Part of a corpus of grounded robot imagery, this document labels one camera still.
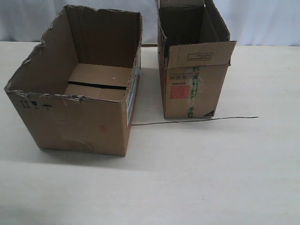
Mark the tall taped cardboard box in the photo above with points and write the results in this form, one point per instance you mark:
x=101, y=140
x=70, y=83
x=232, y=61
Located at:
x=194, y=52

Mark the torn cardboard box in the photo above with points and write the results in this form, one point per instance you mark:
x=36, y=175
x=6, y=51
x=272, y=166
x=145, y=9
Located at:
x=76, y=90

